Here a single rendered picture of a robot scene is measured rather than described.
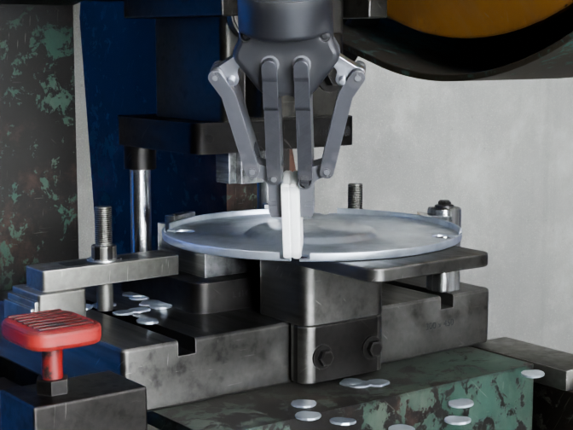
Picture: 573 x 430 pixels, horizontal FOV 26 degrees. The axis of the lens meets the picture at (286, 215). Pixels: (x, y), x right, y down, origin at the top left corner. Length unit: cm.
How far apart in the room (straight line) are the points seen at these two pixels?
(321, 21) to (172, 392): 36
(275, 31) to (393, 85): 202
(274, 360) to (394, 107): 185
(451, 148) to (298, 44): 214
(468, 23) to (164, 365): 61
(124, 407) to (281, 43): 31
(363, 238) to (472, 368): 19
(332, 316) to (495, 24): 46
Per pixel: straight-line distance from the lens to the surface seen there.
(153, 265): 123
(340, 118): 100
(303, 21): 96
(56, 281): 119
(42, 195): 138
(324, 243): 114
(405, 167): 301
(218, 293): 121
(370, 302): 120
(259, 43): 99
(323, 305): 116
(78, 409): 94
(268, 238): 116
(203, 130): 119
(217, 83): 100
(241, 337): 115
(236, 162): 128
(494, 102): 321
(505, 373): 126
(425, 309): 129
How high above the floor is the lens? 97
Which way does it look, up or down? 8 degrees down
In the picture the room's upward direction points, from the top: straight up
